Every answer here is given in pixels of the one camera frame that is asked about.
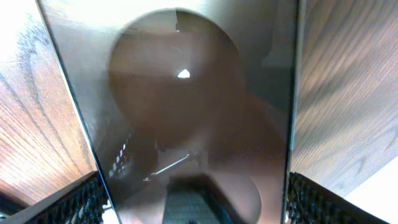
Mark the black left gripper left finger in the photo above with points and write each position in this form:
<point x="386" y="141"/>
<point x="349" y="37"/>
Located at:
<point x="81" y="201"/>

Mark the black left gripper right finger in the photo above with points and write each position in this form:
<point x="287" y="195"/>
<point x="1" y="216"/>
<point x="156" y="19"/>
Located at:
<point x="309" y="202"/>

